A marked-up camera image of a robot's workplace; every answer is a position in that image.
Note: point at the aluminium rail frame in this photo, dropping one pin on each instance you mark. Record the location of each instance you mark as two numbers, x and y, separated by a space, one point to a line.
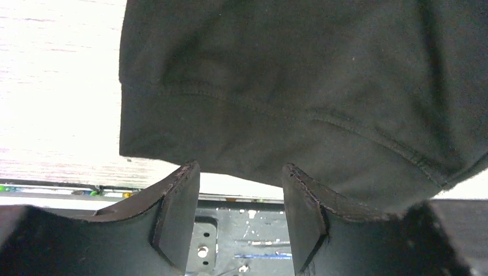
56 195

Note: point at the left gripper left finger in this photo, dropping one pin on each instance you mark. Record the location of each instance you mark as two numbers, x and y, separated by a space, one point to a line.
152 230

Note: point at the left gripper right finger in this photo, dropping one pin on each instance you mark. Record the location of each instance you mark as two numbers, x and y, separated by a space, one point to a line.
328 232

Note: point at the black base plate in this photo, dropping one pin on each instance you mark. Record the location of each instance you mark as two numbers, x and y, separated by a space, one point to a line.
239 238

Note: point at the black skirt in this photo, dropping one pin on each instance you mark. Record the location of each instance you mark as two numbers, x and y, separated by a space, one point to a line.
384 101

